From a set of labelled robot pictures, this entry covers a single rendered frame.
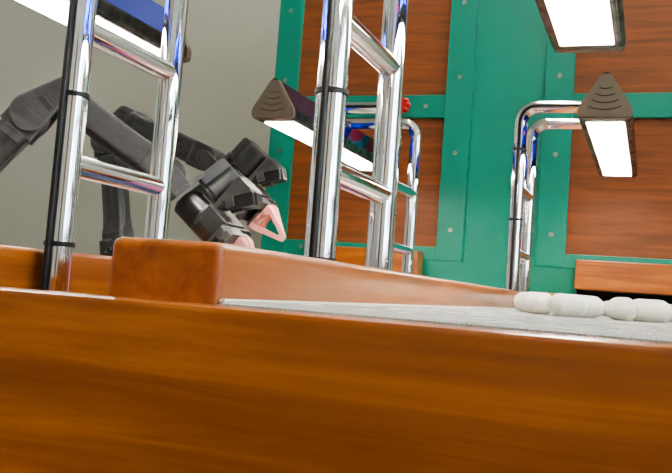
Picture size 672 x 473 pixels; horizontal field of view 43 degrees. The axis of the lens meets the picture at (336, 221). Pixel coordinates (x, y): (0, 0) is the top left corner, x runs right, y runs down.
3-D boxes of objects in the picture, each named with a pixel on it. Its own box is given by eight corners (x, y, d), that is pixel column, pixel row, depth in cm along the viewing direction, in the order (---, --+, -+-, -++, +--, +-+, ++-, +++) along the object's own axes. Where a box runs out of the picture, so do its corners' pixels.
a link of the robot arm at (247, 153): (276, 162, 192) (242, 127, 195) (263, 156, 184) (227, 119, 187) (242, 199, 193) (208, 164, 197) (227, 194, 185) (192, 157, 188)
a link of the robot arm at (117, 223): (140, 268, 197) (131, 130, 201) (125, 267, 191) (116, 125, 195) (116, 271, 199) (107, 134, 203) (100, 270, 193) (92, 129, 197)
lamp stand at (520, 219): (497, 342, 153) (512, 97, 157) (514, 339, 172) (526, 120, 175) (608, 352, 146) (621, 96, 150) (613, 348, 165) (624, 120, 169)
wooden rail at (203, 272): (86, 491, 37) (110, 234, 37) (549, 344, 206) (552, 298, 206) (199, 512, 35) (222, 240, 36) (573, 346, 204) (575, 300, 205)
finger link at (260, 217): (302, 230, 187) (275, 201, 190) (290, 227, 181) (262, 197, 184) (282, 252, 189) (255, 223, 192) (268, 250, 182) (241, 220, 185)
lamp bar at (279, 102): (250, 117, 152) (253, 77, 152) (361, 171, 210) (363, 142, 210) (291, 117, 149) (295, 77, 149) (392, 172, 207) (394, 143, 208)
